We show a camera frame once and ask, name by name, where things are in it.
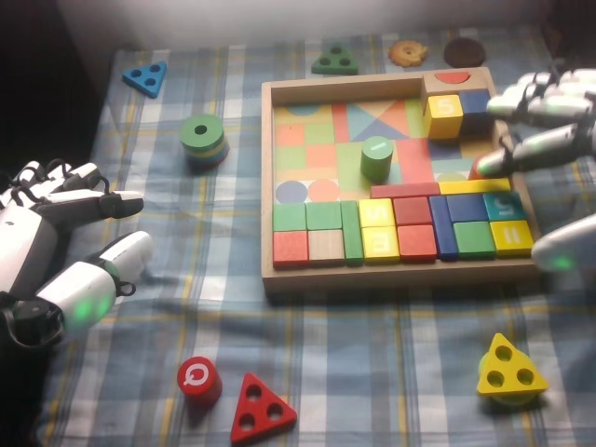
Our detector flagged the dark round chocolate biscuit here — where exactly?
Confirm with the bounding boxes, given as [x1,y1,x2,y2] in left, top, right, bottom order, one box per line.
[442,36,487,69]

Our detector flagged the green triangle with three holes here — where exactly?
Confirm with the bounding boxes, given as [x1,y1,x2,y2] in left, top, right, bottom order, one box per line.
[310,44,360,76]

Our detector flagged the yellow triangle with three holes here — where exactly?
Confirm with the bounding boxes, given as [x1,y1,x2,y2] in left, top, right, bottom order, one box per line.
[475,332,550,397]

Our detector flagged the blue triangle with three holes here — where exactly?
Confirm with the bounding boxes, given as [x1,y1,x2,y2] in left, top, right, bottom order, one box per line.
[121,60,169,100]

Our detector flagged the yellow ring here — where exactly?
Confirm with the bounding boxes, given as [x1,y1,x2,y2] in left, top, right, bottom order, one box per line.
[182,139,228,158]

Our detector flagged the red cylinder with white ring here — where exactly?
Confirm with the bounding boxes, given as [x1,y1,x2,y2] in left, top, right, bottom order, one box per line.
[176,356,224,406]

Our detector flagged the green ring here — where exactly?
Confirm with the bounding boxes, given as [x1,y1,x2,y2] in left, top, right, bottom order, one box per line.
[178,114,225,151]

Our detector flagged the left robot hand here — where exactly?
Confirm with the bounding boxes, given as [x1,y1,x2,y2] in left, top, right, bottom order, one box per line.
[0,157,155,348]

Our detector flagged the green cylinder with white dash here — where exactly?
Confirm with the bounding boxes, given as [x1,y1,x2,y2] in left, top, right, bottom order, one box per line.
[360,136,396,183]

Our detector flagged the blue cube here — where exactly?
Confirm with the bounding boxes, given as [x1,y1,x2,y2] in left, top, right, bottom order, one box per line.
[460,89,494,136]

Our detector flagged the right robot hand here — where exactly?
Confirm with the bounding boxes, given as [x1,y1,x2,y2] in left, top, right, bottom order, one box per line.
[477,68,596,292]

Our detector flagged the red triangle with three holes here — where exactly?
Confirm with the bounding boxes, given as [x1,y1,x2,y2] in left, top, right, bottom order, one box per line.
[230,372,298,446]

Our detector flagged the wooden tray with printed floor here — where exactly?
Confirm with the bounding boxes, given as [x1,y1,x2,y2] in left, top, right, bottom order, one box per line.
[260,66,544,294]

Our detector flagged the blue plaid cloth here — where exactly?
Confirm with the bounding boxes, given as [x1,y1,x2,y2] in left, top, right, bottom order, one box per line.
[34,27,596,447]

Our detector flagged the tan flower-shaped biscuit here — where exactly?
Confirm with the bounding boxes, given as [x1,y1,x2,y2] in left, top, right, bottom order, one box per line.
[388,38,430,69]

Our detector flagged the yellow cube with white numeral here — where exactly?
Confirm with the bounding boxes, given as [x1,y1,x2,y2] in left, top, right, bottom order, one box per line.
[426,94,465,140]

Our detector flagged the large white panel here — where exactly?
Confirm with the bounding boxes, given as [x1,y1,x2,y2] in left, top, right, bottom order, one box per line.
[60,0,596,47]

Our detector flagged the blue ring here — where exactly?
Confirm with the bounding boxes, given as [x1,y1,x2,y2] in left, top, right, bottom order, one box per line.
[184,147,230,168]

